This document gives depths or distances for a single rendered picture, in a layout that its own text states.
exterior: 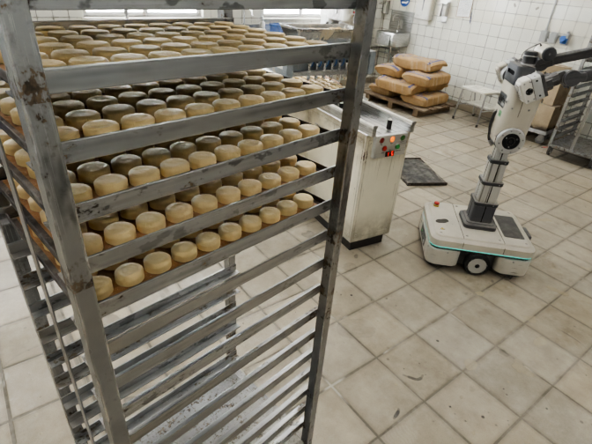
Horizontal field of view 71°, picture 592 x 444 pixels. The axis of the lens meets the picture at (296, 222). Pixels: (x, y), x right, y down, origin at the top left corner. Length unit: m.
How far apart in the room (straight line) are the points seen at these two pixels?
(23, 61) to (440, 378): 2.07
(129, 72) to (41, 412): 1.74
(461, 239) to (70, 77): 2.53
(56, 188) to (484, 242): 2.59
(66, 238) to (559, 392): 2.26
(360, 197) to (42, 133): 2.28
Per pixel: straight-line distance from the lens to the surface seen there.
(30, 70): 0.56
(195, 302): 0.87
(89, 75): 0.61
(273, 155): 0.83
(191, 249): 0.84
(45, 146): 0.58
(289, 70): 2.92
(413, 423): 2.06
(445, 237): 2.82
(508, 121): 2.72
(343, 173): 0.99
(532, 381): 2.46
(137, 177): 0.72
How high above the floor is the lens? 1.63
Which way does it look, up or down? 31 degrees down
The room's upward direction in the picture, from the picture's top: 5 degrees clockwise
